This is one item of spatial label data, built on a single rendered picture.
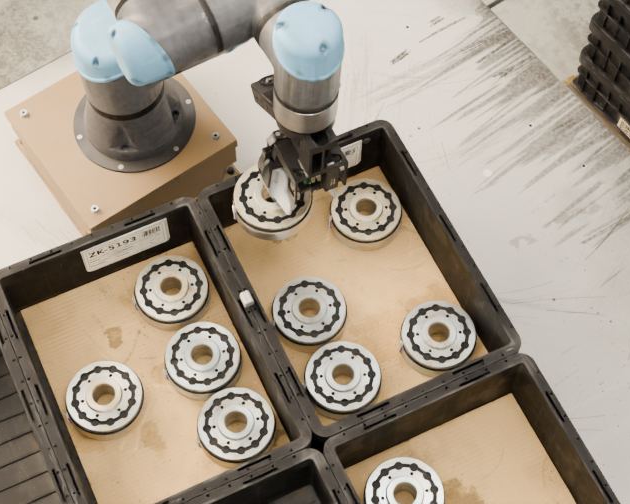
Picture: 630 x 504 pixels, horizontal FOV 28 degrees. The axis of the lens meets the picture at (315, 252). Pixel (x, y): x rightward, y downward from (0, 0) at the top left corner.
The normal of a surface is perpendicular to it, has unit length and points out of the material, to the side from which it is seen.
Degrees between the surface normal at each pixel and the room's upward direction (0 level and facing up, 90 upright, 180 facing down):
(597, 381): 0
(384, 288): 0
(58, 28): 0
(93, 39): 10
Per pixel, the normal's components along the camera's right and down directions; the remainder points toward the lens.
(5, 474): 0.00, -0.47
